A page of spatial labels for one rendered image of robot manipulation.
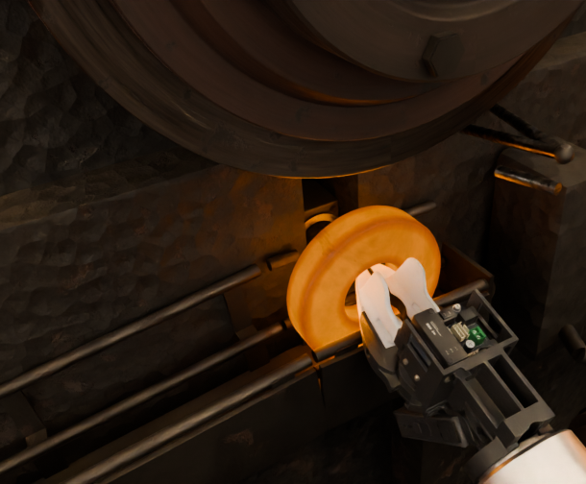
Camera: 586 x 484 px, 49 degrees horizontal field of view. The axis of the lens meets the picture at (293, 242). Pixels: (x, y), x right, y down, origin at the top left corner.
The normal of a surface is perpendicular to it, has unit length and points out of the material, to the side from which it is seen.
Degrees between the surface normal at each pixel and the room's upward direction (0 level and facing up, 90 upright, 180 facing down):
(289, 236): 90
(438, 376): 90
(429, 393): 90
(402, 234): 90
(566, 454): 22
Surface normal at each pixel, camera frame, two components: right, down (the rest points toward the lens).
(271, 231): 0.46, 0.48
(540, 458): -0.12, -0.56
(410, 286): -0.85, 0.31
